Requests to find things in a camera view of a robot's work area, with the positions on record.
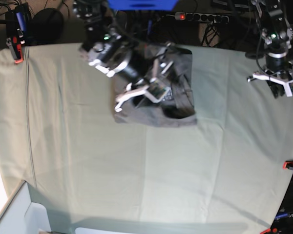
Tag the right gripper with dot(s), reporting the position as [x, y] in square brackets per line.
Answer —
[116, 55]

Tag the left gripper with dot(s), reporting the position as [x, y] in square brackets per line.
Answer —
[272, 56]

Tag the grey t-shirt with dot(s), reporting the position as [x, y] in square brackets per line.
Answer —
[177, 107]

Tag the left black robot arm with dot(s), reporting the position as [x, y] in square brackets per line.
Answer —
[270, 16]

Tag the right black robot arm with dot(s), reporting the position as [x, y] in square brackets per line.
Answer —
[100, 20]

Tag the black round base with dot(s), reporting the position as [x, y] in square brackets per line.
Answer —
[47, 26]

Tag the black power strip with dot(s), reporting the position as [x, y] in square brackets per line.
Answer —
[202, 18]

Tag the red black clamp far left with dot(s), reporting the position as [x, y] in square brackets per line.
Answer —
[15, 46]

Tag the red clamp bottom right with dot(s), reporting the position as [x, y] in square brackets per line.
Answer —
[270, 231]

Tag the white storage bin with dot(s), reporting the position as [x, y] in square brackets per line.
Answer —
[20, 215]

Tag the blue plastic mount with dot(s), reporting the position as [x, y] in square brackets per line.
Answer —
[165, 5]

